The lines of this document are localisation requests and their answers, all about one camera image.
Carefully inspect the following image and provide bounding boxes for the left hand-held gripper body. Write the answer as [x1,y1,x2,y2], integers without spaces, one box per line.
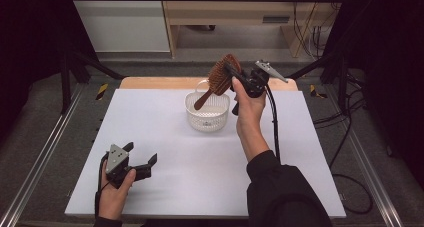
[104,143,153,190]

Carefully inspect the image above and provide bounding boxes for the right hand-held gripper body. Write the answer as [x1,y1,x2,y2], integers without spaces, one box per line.
[232,60,289,116]

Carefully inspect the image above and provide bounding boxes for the brown wooden hairbrush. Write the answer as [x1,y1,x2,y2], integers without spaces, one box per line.
[193,53,243,111]

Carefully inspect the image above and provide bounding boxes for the white plastic basket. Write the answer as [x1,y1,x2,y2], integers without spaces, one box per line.
[184,79,231,133]

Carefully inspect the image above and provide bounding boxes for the person's right hand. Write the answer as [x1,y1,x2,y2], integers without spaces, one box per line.
[231,76,268,141]

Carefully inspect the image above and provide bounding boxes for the person's left hand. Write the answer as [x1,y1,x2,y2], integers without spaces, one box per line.
[98,169,137,221]

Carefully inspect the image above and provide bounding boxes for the yellow black tape marker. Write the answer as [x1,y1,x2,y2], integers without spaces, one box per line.
[95,83,110,101]
[309,84,328,100]

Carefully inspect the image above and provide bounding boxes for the light wooden desk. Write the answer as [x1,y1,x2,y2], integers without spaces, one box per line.
[159,0,348,59]

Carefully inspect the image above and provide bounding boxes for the light wooden table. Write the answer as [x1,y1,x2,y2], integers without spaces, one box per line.
[119,76,299,91]

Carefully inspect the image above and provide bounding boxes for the white cabinet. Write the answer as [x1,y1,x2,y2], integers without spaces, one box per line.
[66,0,171,53]

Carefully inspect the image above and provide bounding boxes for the black curtain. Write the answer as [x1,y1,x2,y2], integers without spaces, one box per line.
[0,0,98,143]
[324,0,424,190]

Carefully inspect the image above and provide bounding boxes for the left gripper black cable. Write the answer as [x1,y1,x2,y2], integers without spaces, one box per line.
[94,152,111,219]

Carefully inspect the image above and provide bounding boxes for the hanging cables behind desk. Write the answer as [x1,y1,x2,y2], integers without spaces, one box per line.
[291,0,336,59]

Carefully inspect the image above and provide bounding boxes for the aluminium floor rail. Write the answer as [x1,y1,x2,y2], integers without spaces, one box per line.
[0,83,85,227]
[323,86,405,227]

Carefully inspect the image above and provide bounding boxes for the black metal frame stand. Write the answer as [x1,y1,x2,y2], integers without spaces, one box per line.
[285,50,350,115]
[60,49,125,115]

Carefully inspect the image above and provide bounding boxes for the black floor cable bundle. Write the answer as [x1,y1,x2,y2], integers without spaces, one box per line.
[313,71,368,170]

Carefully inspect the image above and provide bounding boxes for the black looped floor cable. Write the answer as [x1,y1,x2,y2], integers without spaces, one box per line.
[329,173,374,216]

